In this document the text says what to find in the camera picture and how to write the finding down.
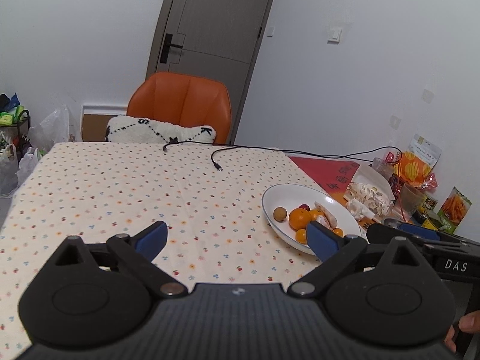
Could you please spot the white box of snacks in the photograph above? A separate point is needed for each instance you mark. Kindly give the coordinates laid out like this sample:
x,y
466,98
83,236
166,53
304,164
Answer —
x,y
368,195

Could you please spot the person's right hand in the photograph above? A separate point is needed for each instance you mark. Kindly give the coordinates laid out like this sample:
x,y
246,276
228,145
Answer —
x,y
468,323

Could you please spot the black metal shelf rack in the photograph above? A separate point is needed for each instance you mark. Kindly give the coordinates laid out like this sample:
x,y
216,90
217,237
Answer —
x,y
17,134

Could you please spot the small tangerine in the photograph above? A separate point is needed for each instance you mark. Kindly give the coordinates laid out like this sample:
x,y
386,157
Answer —
x,y
338,232
301,236

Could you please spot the yellow can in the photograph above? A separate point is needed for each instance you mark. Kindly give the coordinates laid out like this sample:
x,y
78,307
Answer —
x,y
428,204

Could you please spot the cardboard framed board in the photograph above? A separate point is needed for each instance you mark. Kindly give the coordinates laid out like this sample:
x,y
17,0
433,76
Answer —
x,y
95,118

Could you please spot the white plastic shopping bag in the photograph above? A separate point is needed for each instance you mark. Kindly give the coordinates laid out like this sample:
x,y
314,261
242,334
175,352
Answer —
x,y
8,167

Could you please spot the black door handle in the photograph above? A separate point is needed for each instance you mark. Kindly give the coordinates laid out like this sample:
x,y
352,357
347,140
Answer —
x,y
166,47

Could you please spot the white red plastic bag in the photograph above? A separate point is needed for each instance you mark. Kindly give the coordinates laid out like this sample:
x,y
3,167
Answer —
x,y
28,163

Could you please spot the small tangerine front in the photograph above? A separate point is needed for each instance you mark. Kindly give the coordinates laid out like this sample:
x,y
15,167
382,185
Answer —
x,y
301,236

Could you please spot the brown kiwi front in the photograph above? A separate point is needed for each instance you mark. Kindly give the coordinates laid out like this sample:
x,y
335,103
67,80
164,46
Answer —
x,y
279,214

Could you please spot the clear plastic bag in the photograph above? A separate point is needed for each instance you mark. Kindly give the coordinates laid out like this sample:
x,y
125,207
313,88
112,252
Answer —
x,y
58,127

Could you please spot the floral white tablecloth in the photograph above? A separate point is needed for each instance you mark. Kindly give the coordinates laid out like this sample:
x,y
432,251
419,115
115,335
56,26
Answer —
x,y
211,202

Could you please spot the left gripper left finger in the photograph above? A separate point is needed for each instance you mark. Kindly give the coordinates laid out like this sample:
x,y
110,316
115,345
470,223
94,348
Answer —
x,y
134,257

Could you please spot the orange snack bag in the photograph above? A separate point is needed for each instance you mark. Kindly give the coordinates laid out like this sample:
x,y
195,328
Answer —
x,y
414,172

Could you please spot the orange leather chair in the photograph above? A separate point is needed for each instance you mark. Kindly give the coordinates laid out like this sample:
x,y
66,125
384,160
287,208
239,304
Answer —
x,y
185,100

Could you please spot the grey door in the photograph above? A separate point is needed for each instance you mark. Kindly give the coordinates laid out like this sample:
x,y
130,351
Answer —
x,y
221,40

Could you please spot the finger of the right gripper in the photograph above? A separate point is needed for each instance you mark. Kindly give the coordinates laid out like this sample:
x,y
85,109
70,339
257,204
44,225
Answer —
x,y
378,233

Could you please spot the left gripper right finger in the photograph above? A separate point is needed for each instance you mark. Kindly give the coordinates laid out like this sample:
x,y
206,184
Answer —
x,y
339,257

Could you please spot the white black cushion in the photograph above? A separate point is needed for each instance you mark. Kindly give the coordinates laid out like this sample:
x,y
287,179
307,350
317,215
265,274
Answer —
x,y
128,129

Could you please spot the carrot print box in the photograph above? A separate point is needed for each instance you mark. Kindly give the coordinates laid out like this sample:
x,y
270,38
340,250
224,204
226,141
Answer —
x,y
453,210

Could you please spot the small tangerine back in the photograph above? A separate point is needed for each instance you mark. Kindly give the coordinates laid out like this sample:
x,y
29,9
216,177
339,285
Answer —
x,y
338,232

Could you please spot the clear drinking glass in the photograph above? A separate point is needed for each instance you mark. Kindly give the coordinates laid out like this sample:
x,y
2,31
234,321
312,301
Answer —
x,y
410,200

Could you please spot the large orange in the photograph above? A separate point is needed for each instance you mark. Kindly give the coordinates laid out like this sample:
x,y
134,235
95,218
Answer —
x,y
316,215
299,218

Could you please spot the white light switch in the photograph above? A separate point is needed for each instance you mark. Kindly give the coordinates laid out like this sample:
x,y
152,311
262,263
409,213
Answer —
x,y
334,35

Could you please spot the red paper mat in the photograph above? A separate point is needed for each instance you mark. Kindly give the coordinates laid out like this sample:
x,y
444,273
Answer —
x,y
331,175

